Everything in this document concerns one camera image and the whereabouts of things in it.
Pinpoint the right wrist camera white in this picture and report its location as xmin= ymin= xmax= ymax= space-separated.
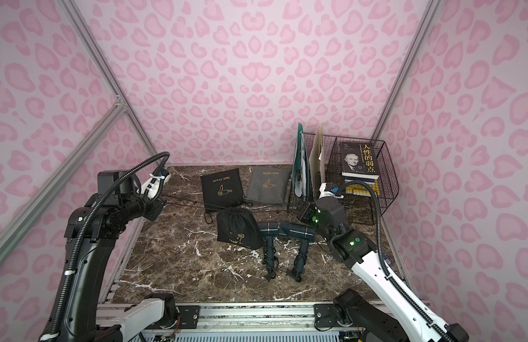
xmin=319 ymin=182 xmax=344 ymax=199

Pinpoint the dark green hair dryer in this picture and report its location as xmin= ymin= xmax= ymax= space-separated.
xmin=280 ymin=222 xmax=317 ymax=282
xmin=258 ymin=222 xmax=281 ymax=281

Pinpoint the green file folder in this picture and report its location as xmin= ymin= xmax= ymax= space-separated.
xmin=291 ymin=123 xmax=313 ymax=202

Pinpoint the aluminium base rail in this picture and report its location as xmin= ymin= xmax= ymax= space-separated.
xmin=71 ymin=298 xmax=444 ymax=342

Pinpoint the grey hair dryer pouch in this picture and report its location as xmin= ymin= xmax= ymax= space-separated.
xmin=245 ymin=166 xmax=291 ymax=205

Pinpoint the black portrait book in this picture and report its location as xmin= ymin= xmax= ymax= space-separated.
xmin=340 ymin=141 xmax=379 ymax=180

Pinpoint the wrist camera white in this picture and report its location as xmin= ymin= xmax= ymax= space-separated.
xmin=319 ymin=182 xmax=344 ymax=199
xmin=141 ymin=168 xmax=171 ymax=202

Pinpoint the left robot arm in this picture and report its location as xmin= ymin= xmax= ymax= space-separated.
xmin=39 ymin=152 xmax=170 ymax=341

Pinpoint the yellow striped book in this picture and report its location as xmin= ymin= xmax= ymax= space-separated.
xmin=344 ymin=178 xmax=380 ymax=197

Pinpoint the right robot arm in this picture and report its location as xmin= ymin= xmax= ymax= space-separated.
xmin=302 ymin=182 xmax=469 ymax=341

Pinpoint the black pouch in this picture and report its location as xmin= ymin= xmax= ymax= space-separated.
xmin=201 ymin=168 xmax=245 ymax=224
xmin=216 ymin=208 xmax=264 ymax=250

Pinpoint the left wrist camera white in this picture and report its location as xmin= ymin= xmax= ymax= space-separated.
xmin=141 ymin=168 xmax=171 ymax=202

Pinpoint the beige file folder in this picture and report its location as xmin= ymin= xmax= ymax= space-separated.
xmin=309 ymin=125 xmax=325 ymax=196

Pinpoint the black wire file rack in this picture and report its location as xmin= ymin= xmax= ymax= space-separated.
xmin=287 ymin=132 xmax=400 ymax=227

